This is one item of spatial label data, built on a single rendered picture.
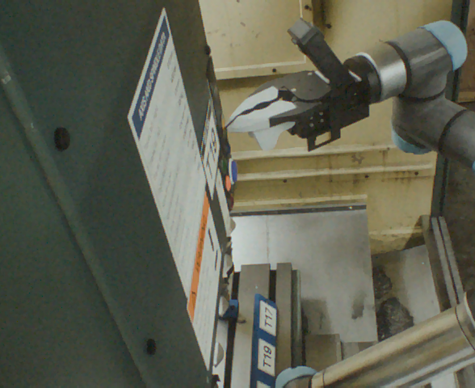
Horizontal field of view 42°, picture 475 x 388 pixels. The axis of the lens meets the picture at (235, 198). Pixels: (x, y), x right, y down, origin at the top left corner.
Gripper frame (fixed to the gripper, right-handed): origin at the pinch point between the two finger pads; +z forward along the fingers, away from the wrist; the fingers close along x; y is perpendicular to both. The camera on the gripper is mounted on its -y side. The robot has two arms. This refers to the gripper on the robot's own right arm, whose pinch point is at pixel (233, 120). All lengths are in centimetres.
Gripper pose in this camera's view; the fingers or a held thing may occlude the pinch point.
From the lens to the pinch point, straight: 79.5
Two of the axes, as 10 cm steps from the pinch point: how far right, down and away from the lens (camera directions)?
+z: -8.9, 4.0, -2.3
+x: -4.4, -5.6, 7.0
